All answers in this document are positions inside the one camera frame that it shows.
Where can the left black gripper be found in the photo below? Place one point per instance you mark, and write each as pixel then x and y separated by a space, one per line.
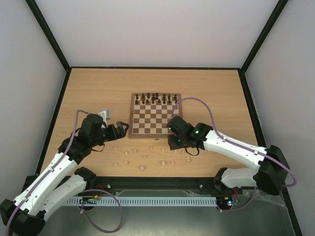
pixel 122 133

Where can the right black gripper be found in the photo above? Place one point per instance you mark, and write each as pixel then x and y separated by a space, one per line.
pixel 173 141

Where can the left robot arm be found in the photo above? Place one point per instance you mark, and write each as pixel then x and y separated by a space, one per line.
pixel 62 179

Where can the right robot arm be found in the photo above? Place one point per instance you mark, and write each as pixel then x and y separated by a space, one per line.
pixel 266 168

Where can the wooden chess board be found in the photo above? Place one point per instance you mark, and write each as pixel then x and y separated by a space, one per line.
pixel 150 120

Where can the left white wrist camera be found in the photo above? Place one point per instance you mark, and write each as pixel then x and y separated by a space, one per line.
pixel 105 114

